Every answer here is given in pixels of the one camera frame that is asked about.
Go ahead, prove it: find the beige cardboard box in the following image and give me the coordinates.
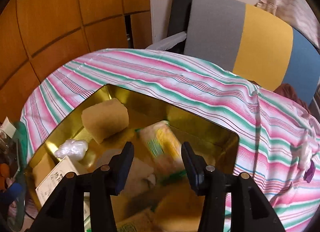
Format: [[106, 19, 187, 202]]
[[35, 156, 88, 206]]

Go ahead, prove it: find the white plastic ball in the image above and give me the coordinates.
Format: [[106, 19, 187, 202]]
[[298, 133, 314, 171], [54, 139, 88, 161]]

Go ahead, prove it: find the yellow sponge block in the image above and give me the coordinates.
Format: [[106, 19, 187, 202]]
[[153, 183, 204, 231], [81, 98, 129, 143]]

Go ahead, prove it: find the Weidan snack packet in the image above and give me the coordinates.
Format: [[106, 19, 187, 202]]
[[136, 120, 186, 184]]

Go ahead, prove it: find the striped pink green bedsheet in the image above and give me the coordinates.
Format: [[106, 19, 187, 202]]
[[21, 48, 319, 231]]

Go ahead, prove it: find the purple candy wrapper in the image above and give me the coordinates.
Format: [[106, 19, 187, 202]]
[[304, 160, 316, 183]]

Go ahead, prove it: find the gold metal tin tray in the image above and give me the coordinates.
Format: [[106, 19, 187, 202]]
[[28, 85, 239, 231]]

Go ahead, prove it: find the dark red cloth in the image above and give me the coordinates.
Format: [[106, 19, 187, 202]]
[[274, 84, 310, 113]]

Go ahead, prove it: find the grey yellow blue chair back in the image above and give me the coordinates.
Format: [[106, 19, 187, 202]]
[[183, 0, 319, 104]]

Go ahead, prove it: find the orange wooden wardrobe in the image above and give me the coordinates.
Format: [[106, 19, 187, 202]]
[[1, 0, 152, 121]]

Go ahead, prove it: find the pink patterned curtain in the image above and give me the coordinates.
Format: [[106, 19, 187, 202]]
[[255, 0, 319, 49]]

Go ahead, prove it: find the black rolled mat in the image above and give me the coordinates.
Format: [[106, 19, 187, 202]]
[[167, 0, 192, 37]]

